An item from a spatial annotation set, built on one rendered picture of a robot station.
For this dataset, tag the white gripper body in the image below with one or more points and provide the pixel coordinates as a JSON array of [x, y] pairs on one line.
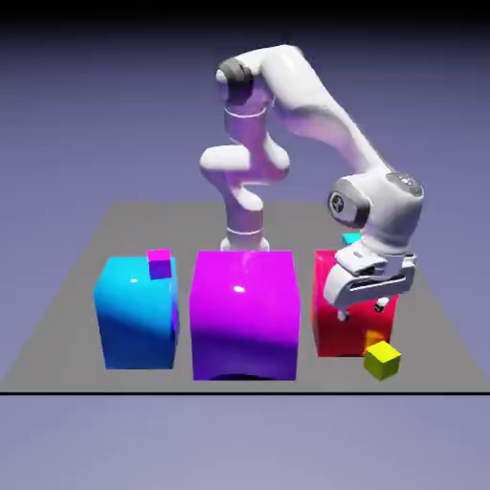
[[346, 285]]

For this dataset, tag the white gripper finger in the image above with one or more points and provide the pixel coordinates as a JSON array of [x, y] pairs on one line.
[[342, 314], [380, 304]]

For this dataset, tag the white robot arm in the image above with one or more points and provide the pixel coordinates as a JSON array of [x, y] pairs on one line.
[[306, 99]]

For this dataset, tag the small cyan cube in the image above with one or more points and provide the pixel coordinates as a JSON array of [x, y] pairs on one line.
[[350, 239]]

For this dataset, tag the small yellow cube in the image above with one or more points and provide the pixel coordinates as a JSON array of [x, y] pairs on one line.
[[382, 360]]

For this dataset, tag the small magenta cube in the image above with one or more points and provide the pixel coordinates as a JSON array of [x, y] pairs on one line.
[[159, 264]]

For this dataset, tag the large red box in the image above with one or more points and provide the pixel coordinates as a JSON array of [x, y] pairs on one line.
[[344, 337]]

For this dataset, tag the large magenta box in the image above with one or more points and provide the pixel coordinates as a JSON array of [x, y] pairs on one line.
[[245, 317]]

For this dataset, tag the large cyan box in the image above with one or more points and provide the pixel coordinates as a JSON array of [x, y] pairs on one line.
[[134, 314]]

